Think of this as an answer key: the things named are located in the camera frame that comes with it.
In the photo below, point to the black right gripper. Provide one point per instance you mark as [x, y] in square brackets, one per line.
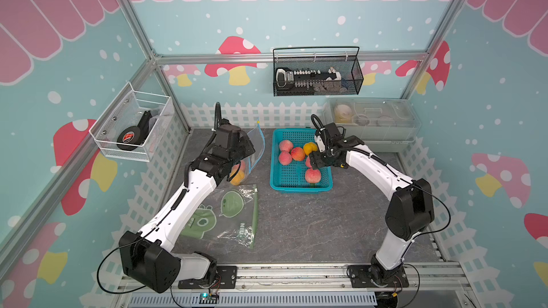
[315, 160]

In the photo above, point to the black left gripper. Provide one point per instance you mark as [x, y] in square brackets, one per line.
[244, 140]

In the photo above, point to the yellow peach with leaf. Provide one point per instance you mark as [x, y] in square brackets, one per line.
[238, 178]

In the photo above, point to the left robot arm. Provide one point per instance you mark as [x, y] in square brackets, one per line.
[146, 255]

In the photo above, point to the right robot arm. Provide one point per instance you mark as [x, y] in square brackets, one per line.
[410, 207]

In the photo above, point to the yellow peach at back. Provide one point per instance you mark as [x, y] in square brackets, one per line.
[310, 147]

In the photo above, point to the clear bag green cartoon print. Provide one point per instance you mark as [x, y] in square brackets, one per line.
[229, 214]

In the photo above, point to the teal plastic perforated basket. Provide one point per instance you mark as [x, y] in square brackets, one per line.
[291, 178]

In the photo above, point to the clear plastic storage box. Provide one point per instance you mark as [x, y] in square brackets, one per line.
[385, 125]

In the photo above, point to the black tape roll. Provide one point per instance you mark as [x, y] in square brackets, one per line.
[134, 136]

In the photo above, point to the black wire mesh basket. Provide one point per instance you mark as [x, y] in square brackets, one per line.
[317, 71]

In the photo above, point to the clear acrylic wall bin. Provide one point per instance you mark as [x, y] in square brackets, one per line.
[125, 111]

